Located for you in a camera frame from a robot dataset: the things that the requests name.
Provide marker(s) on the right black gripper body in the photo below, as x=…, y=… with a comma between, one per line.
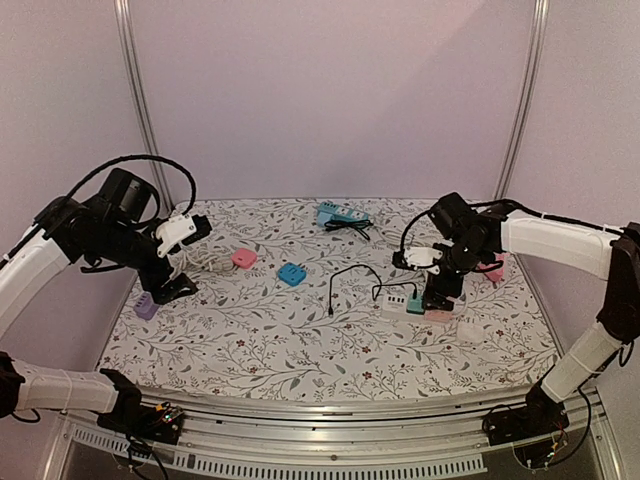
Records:
x=443, y=289

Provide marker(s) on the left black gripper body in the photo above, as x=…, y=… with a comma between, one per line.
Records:
x=151, y=278

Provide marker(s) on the purple power strip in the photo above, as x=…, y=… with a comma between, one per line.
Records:
x=145, y=307

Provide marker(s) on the pink cube socket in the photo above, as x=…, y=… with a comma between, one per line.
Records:
x=439, y=317

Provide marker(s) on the teal small adapter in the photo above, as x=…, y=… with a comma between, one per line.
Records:
x=414, y=305

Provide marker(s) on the pink power strip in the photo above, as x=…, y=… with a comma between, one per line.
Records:
x=494, y=272

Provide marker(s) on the white power strip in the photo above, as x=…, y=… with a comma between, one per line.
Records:
x=394, y=308

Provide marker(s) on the blue plug adapter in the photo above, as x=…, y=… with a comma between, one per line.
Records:
x=292, y=274

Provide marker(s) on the teal power strip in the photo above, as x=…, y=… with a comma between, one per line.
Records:
x=328, y=211

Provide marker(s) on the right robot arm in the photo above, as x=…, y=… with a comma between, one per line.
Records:
x=576, y=266

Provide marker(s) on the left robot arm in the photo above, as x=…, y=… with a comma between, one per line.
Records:
x=100, y=225

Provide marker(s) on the pink flat plug adapter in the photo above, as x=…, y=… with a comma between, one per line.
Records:
x=244, y=258

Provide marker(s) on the white square adapter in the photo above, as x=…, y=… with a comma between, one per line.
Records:
x=470, y=333

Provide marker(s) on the floral table mat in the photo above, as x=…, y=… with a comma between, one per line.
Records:
x=247, y=334

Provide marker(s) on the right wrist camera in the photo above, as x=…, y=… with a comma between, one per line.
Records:
x=417, y=258

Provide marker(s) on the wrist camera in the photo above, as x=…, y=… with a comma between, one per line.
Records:
x=417, y=258
x=180, y=230

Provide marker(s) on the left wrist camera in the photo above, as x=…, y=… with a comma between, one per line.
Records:
x=180, y=230

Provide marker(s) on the aluminium front rail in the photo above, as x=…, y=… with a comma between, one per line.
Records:
x=422, y=438

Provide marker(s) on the right aluminium frame post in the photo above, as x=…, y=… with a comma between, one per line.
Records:
x=525, y=98

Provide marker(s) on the aluminium frame post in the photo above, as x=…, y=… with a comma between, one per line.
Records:
x=133, y=71
x=525, y=98

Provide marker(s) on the left aluminium frame post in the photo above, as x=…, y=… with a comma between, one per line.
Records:
x=133, y=71

